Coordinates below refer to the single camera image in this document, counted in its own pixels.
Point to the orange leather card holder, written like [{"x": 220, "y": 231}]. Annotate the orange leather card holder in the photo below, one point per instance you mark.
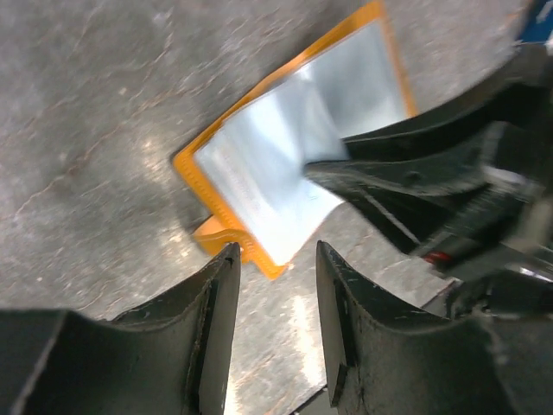
[{"x": 247, "y": 166}]

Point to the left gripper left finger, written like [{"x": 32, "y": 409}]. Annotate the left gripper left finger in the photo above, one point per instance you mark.
[{"x": 170, "y": 355}]

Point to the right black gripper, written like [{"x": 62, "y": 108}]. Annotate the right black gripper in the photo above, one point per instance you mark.
[{"x": 471, "y": 195}]

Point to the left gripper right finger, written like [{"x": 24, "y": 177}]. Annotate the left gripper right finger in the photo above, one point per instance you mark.
[{"x": 490, "y": 352}]

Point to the blue razor package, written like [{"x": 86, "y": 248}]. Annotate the blue razor package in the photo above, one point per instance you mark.
[{"x": 537, "y": 22}]

